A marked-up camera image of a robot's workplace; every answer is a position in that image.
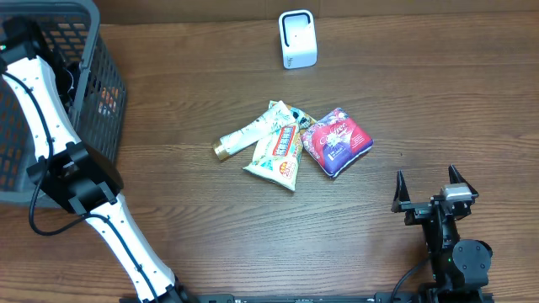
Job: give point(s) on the yellow snack bag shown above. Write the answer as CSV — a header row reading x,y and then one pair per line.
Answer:
x,y
277,157

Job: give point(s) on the white tube gold cap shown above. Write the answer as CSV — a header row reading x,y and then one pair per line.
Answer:
x,y
271,120

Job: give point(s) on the white barcode scanner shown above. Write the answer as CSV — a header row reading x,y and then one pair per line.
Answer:
x,y
298,39

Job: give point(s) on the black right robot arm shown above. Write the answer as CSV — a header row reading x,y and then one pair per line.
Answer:
x,y
460,266

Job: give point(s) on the grey plastic basket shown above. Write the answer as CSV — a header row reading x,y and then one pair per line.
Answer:
x,y
70,28

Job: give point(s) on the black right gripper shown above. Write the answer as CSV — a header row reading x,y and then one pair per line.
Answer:
x,y
416,209

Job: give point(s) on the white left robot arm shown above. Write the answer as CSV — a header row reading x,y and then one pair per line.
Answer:
x,y
77,177

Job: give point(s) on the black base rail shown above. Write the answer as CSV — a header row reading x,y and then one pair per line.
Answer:
x,y
380,297

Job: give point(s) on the red purple pad package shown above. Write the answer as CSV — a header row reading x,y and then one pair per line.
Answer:
x,y
335,141

